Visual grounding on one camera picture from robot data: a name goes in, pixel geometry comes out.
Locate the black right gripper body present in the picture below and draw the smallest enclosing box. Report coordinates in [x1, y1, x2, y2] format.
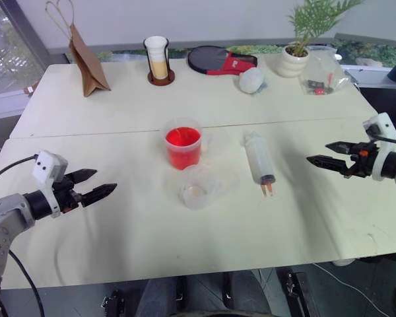
[343, 141, 382, 180]

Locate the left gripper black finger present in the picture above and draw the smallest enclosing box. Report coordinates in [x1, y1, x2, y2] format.
[81, 183, 119, 209]
[67, 168, 98, 187]

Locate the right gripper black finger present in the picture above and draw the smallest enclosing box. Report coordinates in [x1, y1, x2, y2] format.
[306, 155, 352, 176]
[325, 141, 361, 155]

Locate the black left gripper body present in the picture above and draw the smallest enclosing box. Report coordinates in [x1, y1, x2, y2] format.
[52, 174, 85, 214]

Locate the large clear plastic syringe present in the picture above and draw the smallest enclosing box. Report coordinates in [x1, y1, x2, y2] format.
[242, 131, 279, 199]

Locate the large cup with red liquid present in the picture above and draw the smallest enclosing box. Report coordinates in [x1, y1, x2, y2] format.
[164, 118, 213, 171]

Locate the small clear plastic cup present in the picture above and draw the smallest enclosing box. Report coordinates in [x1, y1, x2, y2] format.
[178, 165, 219, 211]

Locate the white cup stack in holder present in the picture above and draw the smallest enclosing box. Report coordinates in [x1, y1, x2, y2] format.
[143, 36, 176, 88]

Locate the black side table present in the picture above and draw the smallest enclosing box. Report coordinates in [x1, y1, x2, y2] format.
[341, 64, 396, 133]

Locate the clear bag with small parts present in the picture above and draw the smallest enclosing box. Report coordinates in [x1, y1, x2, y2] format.
[298, 45, 354, 97]

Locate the green plant in white pot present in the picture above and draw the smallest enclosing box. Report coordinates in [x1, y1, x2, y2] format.
[276, 0, 367, 79]

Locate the brown paper bag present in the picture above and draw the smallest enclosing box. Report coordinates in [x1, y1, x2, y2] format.
[45, 0, 112, 98]

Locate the white wrapped round bundle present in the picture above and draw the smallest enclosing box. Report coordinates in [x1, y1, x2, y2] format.
[238, 67, 269, 96]

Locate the black red paddle case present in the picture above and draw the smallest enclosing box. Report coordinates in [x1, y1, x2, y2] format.
[187, 45, 259, 77]

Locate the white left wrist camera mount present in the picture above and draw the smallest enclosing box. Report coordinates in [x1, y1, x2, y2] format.
[32, 150, 69, 219]

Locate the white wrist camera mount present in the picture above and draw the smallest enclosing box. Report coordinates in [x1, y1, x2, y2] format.
[362, 112, 396, 182]
[32, 150, 69, 219]

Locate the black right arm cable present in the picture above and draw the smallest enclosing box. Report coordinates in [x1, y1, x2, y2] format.
[366, 127, 396, 147]

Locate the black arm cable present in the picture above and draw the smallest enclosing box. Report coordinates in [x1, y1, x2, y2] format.
[0, 154, 40, 186]
[7, 249, 46, 317]
[366, 127, 396, 147]

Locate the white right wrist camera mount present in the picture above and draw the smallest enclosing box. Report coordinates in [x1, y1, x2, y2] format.
[362, 112, 396, 182]

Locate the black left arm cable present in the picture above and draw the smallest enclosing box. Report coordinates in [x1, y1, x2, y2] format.
[0, 154, 40, 186]
[7, 249, 46, 317]

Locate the black bracket under table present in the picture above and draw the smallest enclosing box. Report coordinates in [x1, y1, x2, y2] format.
[100, 289, 125, 317]
[276, 267, 319, 317]

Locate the white floor cable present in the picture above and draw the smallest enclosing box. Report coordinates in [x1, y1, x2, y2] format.
[312, 262, 394, 317]

